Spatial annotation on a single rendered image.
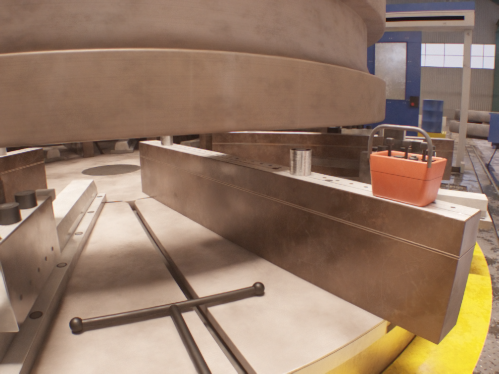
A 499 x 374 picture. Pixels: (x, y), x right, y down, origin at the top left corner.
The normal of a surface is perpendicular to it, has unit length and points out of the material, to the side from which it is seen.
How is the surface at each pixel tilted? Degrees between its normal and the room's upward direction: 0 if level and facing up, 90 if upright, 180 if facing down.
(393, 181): 97
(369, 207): 90
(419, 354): 0
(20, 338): 0
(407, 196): 97
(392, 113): 90
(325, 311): 0
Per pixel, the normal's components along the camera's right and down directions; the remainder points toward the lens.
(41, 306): 0.00, -0.97
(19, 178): 0.99, 0.03
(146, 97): 0.43, 0.22
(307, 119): 0.64, 0.18
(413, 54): -0.53, 0.20
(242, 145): -0.13, 0.23
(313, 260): -0.79, 0.14
